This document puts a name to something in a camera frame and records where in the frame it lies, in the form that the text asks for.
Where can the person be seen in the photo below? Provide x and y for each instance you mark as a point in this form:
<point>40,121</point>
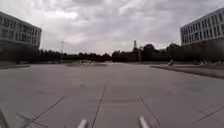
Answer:
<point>171,62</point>

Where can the pale building with window grid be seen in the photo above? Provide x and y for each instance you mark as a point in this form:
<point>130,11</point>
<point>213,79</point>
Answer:
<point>205,28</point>

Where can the robot's own part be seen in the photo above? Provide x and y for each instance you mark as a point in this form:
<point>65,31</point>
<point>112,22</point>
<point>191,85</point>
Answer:
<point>143,122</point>
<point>82,124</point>

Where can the thin pale lamp pole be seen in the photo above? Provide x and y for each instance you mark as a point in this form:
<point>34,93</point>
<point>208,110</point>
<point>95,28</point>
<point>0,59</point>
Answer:
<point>62,48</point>

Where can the distant tower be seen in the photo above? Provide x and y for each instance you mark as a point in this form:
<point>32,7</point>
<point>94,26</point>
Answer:
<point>135,45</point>

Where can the row of dark trees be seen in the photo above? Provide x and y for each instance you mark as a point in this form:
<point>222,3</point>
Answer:
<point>126,55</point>

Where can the dark raised bed with kerb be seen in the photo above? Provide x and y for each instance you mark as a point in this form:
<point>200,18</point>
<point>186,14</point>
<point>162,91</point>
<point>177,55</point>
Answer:
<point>13,66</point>
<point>196,70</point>

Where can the grey paved plaza ground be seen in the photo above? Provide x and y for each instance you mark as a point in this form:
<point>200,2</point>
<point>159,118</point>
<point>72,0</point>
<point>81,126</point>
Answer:
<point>113,90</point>

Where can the grey building with window rows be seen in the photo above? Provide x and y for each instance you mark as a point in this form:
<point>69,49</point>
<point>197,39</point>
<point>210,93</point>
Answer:
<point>16,33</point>

